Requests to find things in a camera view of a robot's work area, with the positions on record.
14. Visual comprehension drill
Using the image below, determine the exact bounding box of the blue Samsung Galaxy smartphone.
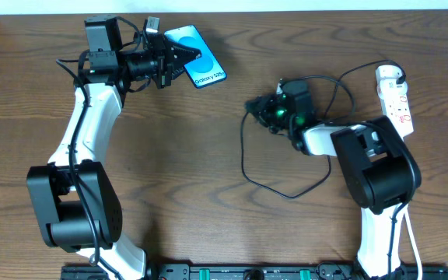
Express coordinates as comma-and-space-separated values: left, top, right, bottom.
164, 25, 227, 89

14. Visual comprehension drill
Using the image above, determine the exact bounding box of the black USB charging cable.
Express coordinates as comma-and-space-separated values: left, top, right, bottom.
240, 59, 407, 200

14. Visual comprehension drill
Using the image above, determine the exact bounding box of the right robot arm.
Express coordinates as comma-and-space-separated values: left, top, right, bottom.
244, 80, 422, 279

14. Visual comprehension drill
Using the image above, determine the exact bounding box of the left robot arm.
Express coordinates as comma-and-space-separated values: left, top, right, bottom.
26, 33, 201, 279

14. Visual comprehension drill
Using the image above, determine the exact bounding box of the white USB charger plug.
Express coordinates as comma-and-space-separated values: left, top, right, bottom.
375, 65, 408, 100

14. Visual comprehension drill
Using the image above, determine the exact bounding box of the white power strip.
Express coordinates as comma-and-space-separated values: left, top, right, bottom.
377, 85, 414, 138

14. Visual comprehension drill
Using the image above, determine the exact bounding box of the white power strip cord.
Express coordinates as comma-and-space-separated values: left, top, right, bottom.
402, 205, 424, 280

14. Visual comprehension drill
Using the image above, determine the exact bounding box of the black mounting rail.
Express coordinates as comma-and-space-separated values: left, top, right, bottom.
58, 262, 448, 280

